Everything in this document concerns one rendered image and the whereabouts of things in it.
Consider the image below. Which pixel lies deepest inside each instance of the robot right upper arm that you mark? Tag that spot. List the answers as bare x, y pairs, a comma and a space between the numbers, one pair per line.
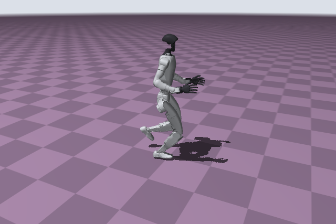
163, 64

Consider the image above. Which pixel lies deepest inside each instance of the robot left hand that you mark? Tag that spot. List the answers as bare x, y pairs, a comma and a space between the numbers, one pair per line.
195, 80

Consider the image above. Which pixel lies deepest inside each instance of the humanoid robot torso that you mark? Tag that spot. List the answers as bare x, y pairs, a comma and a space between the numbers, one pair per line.
167, 77

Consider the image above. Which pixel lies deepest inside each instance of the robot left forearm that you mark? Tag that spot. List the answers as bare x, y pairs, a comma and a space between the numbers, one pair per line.
180, 79

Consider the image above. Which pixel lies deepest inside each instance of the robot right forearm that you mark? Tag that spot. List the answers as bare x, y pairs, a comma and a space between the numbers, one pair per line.
165, 87

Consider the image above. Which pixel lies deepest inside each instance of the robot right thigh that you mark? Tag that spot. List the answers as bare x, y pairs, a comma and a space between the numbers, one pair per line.
172, 115

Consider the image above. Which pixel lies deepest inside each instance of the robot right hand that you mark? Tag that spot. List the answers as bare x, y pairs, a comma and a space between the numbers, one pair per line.
187, 89

